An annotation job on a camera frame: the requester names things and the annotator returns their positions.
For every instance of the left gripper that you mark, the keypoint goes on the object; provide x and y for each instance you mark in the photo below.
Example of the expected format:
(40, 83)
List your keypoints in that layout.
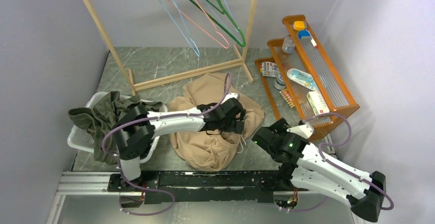
(236, 127)

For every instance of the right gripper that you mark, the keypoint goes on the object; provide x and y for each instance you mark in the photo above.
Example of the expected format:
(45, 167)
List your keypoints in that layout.
(281, 126)

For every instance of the beige shorts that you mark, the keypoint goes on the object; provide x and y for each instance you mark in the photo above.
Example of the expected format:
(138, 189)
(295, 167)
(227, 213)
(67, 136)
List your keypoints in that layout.
(211, 152)

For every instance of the green hanger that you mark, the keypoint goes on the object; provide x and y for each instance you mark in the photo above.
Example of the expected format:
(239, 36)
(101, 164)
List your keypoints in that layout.
(213, 16)

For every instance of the light blue wire hanger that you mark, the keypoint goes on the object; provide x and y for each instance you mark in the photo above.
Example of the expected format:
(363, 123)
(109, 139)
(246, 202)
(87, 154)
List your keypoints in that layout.
(225, 7)

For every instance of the olive green shorts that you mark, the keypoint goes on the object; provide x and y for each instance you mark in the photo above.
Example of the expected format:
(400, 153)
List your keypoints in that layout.
(102, 117)

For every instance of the pink wire hanger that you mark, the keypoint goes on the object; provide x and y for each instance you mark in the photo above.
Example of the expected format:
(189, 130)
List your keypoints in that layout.
(200, 22)

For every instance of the white plastic laundry basket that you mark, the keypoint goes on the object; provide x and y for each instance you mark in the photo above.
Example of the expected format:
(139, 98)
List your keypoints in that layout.
(81, 137)

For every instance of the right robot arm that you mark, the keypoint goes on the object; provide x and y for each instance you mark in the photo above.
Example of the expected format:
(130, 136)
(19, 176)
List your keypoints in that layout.
(305, 166)

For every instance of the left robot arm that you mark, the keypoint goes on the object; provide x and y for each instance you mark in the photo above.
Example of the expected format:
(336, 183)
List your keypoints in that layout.
(134, 134)

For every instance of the white red box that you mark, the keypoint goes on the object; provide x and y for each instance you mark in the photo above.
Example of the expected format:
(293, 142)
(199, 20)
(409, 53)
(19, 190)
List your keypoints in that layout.
(317, 103)

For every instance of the wooden clothes rack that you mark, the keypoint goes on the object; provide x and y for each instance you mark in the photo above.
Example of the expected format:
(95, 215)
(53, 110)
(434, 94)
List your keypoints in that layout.
(240, 61)

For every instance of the crayon pack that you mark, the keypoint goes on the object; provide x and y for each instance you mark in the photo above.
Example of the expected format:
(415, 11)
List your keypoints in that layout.
(286, 96)

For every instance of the round tin can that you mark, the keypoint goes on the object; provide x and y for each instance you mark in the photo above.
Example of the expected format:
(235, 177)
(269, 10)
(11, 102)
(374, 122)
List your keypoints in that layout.
(279, 83)

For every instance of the colourful snack packet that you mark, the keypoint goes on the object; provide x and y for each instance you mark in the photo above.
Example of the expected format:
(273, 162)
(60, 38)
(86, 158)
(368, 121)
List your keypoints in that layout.
(269, 69)

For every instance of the orange wooden shelf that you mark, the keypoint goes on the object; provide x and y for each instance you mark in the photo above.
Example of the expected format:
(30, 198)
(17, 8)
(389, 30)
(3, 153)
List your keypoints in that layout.
(314, 61)

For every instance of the light blue oval package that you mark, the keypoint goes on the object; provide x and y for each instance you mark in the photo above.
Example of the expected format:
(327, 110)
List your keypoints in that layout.
(302, 78)

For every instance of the clear plastic jar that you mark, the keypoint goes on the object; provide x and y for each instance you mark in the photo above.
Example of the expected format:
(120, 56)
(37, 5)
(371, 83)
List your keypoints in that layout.
(288, 46)

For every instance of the blue white box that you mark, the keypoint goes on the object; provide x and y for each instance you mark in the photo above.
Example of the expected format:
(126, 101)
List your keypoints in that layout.
(305, 34)

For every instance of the yellow sponge block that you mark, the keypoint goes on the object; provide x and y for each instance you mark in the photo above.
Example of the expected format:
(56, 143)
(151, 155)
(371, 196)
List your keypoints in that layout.
(299, 25)

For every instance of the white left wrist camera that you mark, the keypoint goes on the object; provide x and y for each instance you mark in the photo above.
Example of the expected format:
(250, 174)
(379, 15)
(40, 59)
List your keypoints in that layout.
(231, 95)

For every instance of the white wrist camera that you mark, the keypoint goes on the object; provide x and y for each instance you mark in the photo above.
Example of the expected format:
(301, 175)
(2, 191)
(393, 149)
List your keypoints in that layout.
(305, 130)
(231, 95)

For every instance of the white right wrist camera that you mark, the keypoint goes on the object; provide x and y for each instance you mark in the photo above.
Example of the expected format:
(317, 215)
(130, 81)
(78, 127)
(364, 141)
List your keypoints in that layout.
(305, 130)

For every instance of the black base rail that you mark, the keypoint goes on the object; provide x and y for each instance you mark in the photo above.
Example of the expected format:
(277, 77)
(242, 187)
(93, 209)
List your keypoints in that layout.
(196, 186)

